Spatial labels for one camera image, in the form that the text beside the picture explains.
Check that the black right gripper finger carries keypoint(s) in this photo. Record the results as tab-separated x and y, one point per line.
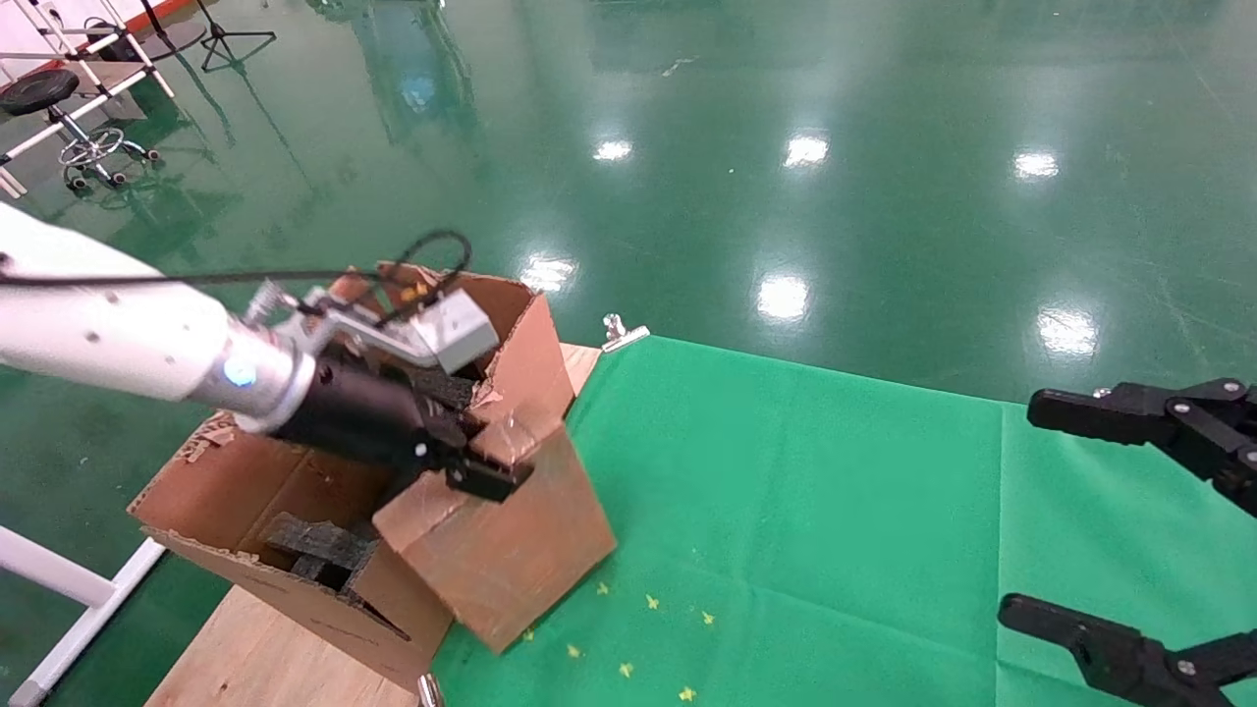
1188	422
1129	668

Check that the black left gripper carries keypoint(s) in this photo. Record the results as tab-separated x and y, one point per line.
363	422

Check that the small brown cardboard box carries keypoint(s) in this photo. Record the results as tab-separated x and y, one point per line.
511	560

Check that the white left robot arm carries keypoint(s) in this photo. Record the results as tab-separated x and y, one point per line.
98	334

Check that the large open cardboard carton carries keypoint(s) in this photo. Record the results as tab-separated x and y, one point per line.
245	471

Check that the black foam block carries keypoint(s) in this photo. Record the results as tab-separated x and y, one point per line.
314	540

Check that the silver metal clamp clip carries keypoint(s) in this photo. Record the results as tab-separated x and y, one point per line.
429	690
619	336

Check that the green table cloth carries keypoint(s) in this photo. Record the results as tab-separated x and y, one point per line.
835	511

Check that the white standing desk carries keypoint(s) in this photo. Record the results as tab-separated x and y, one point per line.
49	574

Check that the black tripod microphone stand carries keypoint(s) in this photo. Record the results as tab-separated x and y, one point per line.
236	39

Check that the black curved stand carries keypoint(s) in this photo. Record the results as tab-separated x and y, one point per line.
175	41

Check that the black round swivel stool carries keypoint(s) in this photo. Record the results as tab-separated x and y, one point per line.
37	90

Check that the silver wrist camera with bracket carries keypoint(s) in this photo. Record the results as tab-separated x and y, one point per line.
457	329

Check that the white frame work table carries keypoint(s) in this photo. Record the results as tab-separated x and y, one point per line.
108	79

